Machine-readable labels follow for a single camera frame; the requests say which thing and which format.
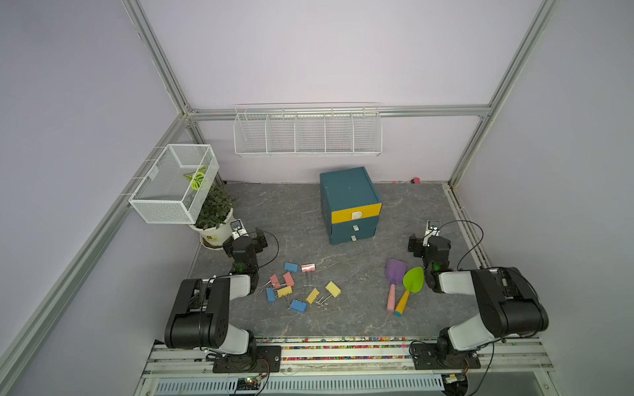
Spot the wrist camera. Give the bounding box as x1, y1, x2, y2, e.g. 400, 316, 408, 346
424, 220, 441, 239
229, 219, 249, 239

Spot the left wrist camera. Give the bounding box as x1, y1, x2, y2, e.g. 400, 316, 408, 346
229, 219, 249, 239

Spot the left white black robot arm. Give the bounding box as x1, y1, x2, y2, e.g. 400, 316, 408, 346
163, 229, 267, 373

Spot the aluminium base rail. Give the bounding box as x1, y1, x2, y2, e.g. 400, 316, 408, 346
135, 338, 564, 395

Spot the green leaf toy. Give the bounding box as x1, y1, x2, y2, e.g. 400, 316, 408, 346
184, 166, 207, 191

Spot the teal drawer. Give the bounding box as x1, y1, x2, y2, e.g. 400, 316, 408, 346
331, 216, 380, 238

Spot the green toy shovel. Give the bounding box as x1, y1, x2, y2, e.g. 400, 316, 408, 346
394, 267, 424, 317

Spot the yellow top drawer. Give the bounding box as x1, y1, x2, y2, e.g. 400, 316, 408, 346
331, 203, 382, 224

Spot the white wire basket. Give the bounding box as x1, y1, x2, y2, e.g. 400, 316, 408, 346
129, 144, 219, 224

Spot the pink binder clip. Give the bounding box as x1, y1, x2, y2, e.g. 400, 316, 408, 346
264, 275, 282, 290
283, 272, 295, 286
300, 263, 316, 273

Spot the teal drawer cabinet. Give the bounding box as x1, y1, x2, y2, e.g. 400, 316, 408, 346
320, 167, 382, 245

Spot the potted green plant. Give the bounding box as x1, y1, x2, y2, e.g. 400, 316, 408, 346
189, 185, 235, 249

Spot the white wire wall shelf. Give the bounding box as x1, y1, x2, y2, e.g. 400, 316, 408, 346
233, 105, 383, 157

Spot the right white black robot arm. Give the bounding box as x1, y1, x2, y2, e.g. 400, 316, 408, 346
408, 234, 549, 371

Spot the purple toy shovel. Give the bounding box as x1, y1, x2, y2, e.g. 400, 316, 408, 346
386, 258, 407, 313

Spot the yellow binder clip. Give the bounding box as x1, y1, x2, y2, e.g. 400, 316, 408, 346
317, 281, 342, 306
305, 288, 320, 305
276, 286, 293, 298

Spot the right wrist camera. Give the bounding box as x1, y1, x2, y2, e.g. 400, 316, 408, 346
424, 220, 441, 239

